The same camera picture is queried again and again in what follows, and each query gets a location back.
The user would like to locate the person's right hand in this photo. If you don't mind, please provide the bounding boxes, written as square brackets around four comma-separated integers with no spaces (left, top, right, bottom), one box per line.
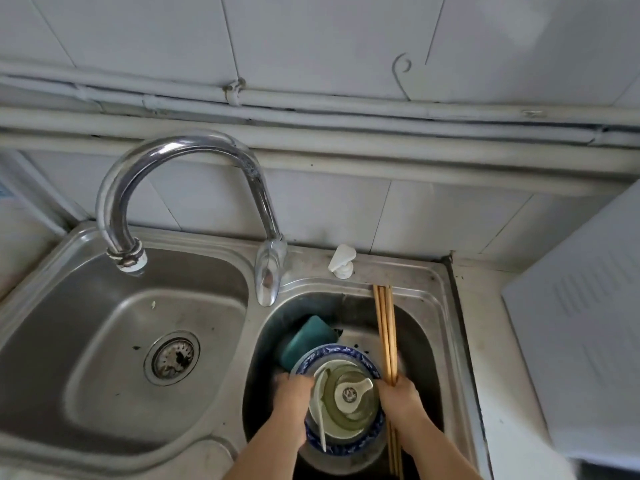
[375,374,433,455]

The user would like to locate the person's left hand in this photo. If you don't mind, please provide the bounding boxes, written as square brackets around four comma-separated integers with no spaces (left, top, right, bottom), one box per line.
[272,372,316,448]

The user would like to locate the white round soup spoon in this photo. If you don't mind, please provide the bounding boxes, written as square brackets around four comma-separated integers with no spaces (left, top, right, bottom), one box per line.
[312,369,331,453]

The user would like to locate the wooden chopstick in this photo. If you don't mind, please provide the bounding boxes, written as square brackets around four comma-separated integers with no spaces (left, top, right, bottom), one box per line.
[372,284,405,480]

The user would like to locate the bundle of wooden chopsticks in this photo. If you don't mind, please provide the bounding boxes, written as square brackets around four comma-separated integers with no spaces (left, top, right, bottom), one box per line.
[372,284,405,480]

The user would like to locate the green tinted glass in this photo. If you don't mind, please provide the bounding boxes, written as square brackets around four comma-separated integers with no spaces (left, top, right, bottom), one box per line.
[313,362,382,441]

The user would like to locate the blue patterned ceramic spoon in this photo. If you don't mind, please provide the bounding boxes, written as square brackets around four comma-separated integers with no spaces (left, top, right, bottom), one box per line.
[333,377,375,415]

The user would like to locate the small white bowl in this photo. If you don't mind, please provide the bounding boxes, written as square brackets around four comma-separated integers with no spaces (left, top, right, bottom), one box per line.
[307,358,383,443]

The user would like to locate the blue patterned bowl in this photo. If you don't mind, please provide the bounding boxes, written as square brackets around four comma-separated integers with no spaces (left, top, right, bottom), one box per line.
[291,343,389,458]

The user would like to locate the white plate green leaves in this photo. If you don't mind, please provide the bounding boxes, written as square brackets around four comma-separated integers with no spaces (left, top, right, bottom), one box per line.
[295,434,389,475]

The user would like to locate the person's left forearm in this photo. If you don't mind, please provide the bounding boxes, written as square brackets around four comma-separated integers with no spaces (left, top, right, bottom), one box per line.
[222,429,306,480]

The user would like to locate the teal green sponge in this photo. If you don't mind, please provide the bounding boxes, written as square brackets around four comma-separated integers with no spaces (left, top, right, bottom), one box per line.
[277,314,341,373]

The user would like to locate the metal sink drain strainer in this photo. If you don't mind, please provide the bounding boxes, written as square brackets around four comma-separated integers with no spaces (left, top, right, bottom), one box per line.
[143,330,201,387]

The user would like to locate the white soap pump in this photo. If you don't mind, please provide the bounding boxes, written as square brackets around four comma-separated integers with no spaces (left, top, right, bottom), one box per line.
[327,243,357,281]

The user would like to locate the white water dispenser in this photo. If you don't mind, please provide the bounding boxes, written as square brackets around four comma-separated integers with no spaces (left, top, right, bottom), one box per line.
[501,179,640,458]

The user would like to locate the stainless double sink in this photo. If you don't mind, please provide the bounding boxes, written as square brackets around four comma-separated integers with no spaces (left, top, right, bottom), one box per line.
[0,222,481,480]

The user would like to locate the chrome faucet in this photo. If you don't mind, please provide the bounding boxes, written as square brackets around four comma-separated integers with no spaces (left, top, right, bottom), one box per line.
[95,132,289,308]

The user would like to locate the group of white wall pipes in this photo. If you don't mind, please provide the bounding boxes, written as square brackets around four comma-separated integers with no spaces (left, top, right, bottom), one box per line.
[0,59,640,195]

